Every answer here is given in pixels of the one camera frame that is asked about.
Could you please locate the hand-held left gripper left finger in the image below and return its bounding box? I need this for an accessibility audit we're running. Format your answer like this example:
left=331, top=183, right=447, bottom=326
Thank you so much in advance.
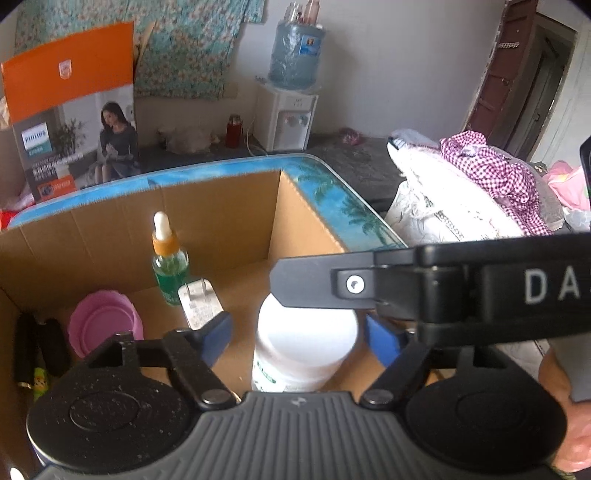
left=88, top=311, right=238, bottom=411

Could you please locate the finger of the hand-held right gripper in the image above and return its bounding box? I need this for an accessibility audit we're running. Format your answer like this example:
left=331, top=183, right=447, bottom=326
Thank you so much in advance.
left=270, top=248, right=419, bottom=310

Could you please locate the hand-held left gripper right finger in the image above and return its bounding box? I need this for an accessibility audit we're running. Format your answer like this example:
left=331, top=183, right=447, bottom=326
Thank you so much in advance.
left=360, top=314, right=509, bottom=411

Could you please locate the white charger plug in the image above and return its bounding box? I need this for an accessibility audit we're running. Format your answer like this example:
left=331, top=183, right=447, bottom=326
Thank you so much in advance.
left=178, top=278, right=223, bottom=330

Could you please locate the white lidded plastic bottle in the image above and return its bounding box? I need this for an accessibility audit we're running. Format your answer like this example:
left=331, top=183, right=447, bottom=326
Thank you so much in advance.
left=252, top=293, right=360, bottom=394

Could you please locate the orange green dropper bottle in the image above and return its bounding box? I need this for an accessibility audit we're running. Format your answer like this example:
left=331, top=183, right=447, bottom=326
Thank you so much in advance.
left=152, top=211, right=190, bottom=306

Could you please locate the pink plastic bowl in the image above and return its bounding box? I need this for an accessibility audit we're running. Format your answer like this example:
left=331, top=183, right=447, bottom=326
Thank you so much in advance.
left=69, top=289, right=144, bottom=360

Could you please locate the large cardboard box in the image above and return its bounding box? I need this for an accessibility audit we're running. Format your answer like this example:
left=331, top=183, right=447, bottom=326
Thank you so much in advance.
left=0, top=168, right=458, bottom=407

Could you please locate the green patterned tube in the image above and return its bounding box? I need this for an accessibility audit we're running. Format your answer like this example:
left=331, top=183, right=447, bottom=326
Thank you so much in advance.
left=31, top=367, right=51, bottom=402

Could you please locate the person's right hand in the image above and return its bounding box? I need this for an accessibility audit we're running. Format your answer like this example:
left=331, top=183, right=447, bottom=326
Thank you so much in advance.
left=538, top=346, right=591, bottom=474

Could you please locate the pile of bedding and clothes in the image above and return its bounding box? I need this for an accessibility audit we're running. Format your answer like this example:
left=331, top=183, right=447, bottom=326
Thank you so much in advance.
left=385, top=129, right=525, bottom=252

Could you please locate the pink checked cloth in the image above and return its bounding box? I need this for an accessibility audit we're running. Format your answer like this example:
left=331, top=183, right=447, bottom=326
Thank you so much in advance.
left=438, top=130, right=555, bottom=236

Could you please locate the pink fluffy item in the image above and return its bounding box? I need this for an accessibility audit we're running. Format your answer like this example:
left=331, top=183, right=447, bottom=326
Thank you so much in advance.
left=542, top=161, right=591, bottom=208

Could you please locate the dark grey mat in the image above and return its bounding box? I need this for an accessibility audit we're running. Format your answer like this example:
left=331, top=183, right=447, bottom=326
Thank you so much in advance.
left=309, top=136, right=403, bottom=213

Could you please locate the white water dispenser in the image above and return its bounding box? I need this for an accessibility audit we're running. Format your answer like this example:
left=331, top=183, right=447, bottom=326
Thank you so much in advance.
left=255, top=83, right=319, bottom=153

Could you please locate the red thermos bottle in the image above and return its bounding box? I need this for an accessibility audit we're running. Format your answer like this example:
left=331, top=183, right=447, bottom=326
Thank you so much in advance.
left=225, top=114, right=242, bottom=148

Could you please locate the beige lumpy bag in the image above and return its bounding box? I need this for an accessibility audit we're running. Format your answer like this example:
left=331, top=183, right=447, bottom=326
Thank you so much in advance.
left=159, top=126, right=220, bottom=155

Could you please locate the brown wooden door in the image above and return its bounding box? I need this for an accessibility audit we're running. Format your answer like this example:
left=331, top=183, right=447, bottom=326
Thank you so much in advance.
left=464, top=0, right=578, bottom=160

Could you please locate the blue water jug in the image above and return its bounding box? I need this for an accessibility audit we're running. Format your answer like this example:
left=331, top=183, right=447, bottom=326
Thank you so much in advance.
left=268, top=21, right=326, bottom=92

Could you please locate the red cloth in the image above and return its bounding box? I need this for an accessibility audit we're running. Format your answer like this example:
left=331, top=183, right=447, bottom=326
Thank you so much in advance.
left=0, top=208, right=28, bottom=232

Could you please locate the floral hanging cloth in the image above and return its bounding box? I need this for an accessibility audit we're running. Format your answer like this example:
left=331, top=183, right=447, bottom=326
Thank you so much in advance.
left=16, top=0, right=267, bottom=100

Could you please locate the small clear bottles cluster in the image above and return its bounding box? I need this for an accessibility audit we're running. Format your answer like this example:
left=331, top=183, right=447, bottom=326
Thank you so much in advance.
left=284, top=0, right=321, bottom=26

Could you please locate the orange printed carton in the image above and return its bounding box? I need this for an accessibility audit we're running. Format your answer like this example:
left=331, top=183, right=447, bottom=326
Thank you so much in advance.
left=0, top=21, right=141, bottom=204

